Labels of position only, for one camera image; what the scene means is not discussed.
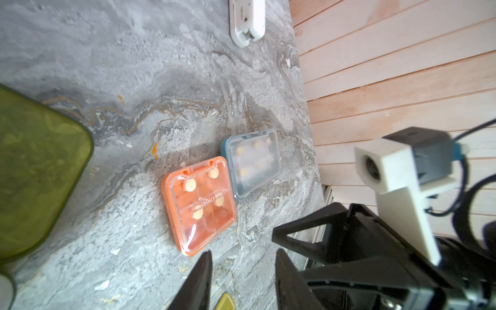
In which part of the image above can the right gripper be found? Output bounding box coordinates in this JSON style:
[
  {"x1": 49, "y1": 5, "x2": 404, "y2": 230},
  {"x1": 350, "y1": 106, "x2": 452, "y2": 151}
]
[{"x1": 272, "y1": 202, "x2": 495, "y2": 309}]

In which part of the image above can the blue pillbox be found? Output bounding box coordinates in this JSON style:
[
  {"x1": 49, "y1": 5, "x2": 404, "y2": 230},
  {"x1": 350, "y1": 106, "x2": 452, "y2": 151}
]
[{"x1": 220, "y1": 129, "x2": 282, "y2": 200}]

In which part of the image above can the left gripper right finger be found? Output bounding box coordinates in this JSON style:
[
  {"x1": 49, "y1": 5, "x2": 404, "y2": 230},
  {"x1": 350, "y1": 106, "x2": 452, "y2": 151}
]
[{"x1": 275, "y1": 249, "x2": 324, "y2": 310}]

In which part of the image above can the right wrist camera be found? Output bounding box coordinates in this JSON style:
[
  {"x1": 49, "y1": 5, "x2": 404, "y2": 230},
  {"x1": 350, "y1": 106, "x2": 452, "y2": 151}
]
[{"x1": 355, "y1": 127, "x2": 469, "y2": 266}]

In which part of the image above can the orange pillbox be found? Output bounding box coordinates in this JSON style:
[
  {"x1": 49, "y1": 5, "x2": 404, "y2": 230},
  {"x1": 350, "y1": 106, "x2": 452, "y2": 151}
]
[{"x1": 161, "y1": 156, "x2": 237, "y2": 257}]

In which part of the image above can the white rectangular device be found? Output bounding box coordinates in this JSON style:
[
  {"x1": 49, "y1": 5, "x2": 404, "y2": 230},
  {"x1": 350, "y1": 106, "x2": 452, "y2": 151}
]
[{"x1": 229, "y1": 0, "x2": 266, "y2": 48}]

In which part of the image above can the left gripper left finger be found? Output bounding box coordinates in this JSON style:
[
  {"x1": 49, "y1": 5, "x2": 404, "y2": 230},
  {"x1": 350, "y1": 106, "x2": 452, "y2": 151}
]
[{"x1": 168, "y1": 251, "x2": 213, "y2": 310}]

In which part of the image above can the green lid white pillbox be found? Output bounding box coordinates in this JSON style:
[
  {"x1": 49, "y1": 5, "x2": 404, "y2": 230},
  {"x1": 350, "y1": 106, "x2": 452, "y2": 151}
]
[{"x1": 1, "y1": 86, "x2": 94, "y2": 264}]

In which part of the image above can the small yellow pillbox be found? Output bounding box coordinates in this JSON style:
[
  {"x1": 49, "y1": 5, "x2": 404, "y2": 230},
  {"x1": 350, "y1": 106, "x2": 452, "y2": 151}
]
[{"x1": 215, "y1": 293, "x2": 236, "y2": 310}]

